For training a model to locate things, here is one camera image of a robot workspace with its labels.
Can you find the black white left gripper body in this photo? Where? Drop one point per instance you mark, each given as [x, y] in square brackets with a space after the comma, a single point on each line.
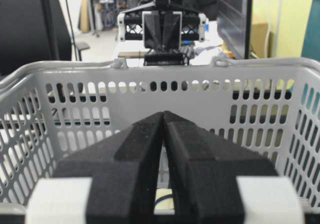
[131, 27]

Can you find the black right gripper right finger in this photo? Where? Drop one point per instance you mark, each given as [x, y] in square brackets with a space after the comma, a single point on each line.
[216, 181]

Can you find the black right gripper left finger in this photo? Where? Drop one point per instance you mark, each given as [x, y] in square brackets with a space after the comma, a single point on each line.
[113, 181]

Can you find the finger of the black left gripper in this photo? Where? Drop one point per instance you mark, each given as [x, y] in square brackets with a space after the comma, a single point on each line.
[152, 29]
[171, 29]

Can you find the grey plastic shopping basket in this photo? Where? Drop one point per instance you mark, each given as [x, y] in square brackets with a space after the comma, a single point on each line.
[51, 109]

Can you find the dark monitor screen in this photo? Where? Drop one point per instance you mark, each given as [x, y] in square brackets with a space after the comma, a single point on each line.
[234, 25]

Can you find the cardboard box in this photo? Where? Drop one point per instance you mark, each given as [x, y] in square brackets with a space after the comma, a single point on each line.
[259, 36]

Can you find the black office chair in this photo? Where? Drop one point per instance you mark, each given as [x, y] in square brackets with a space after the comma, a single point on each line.
[29, 34]

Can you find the teal cabinet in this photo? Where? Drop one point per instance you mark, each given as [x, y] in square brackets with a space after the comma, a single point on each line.
[311, 41]

